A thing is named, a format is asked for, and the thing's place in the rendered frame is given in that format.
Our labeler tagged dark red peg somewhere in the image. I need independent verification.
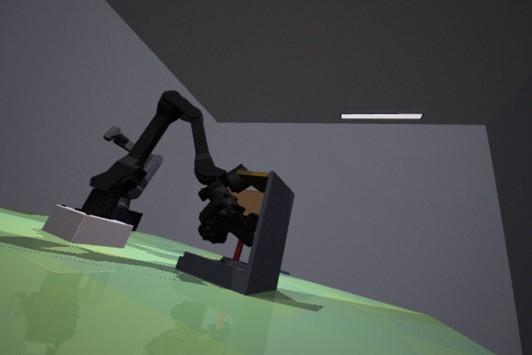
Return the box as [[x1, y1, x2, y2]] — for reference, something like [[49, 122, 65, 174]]
[[233, 240, 244, 262]]

